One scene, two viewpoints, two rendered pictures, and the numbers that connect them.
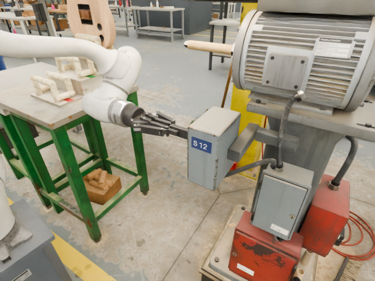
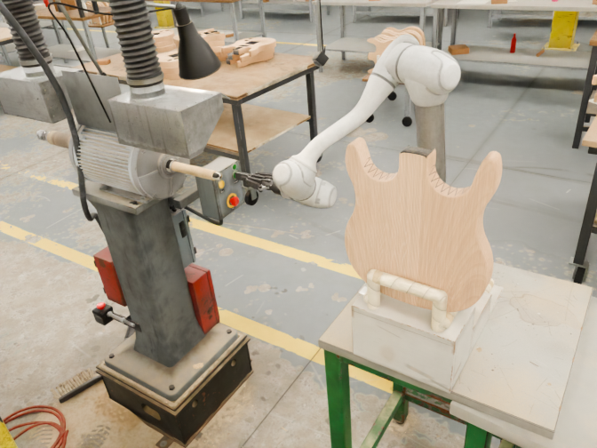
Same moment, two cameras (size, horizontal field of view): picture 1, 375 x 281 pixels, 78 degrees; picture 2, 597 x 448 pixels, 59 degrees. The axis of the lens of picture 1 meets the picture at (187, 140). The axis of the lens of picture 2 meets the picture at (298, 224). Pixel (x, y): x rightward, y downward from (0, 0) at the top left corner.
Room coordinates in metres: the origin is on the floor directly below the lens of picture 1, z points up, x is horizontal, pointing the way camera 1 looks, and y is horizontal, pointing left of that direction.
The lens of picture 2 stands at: (2.48, 0.36, 1.98)
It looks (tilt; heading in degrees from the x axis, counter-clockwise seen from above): 31 degrees down; 184
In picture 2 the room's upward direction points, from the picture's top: 5 degrees counter-clockwise
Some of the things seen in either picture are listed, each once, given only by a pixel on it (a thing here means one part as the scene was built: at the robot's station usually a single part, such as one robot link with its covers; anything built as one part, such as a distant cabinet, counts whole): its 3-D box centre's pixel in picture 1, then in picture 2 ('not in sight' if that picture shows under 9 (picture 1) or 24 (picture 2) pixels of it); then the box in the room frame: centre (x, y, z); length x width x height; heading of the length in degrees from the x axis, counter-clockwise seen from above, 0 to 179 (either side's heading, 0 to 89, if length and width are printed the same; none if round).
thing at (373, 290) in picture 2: not in sight; (373, 291); (1.45, 0.45, 1.15); 0.03 x 0.03 x 0.09
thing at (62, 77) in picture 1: (57, 76); not in sight; (1.22, 0.70, 1.04); 0.20 x 0.03 x 0.03; 58
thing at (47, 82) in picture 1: (42, 80); not in sight; (1.15, 0.74, 1.04); 0.20 x 0.03 x 0.03; 58
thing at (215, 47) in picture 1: (210, 47); (194, 171); (0.90, -0.08, 1.25); 0.18 x 0.03 x 0.03; 59
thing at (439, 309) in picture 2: not in sight; (439, 312); (1.54, 0.60, 1.15); 0.03 x 0.03 x 0.09
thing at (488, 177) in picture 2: not in sight; (480, 177); (1.53, 0.66, 1.49); 0.07 x 0.04 x 0.10; 58
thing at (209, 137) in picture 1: (236, 157); (204, 194); (0.57, -0.15, 0.99); 0.24 x 0.21 x 0.26; 59
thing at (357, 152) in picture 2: not in sight; (363, 159); (1.39, 0.44, 1.48); 0.07 x 0.04 x 0.09; 58
